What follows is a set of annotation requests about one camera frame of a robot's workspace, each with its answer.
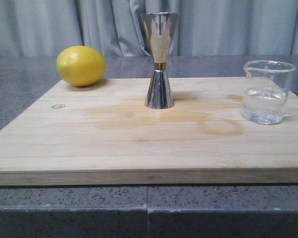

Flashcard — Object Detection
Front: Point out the grey curtain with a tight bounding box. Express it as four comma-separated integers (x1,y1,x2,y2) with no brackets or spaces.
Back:
0,0,298,57

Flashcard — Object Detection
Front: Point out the wooden cutting board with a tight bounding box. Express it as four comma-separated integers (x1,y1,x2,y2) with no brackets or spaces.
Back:
0,77,298,185

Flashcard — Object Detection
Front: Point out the steel hourglass jigger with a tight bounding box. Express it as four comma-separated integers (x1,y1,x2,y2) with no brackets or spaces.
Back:
141,12,179,109

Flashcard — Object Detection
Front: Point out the glass beaker with liquid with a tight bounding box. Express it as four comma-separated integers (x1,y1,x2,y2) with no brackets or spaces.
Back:
241,60,297,124

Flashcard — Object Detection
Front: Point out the yellow lemon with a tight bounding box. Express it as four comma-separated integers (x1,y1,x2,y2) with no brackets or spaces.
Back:
57,46,106,86

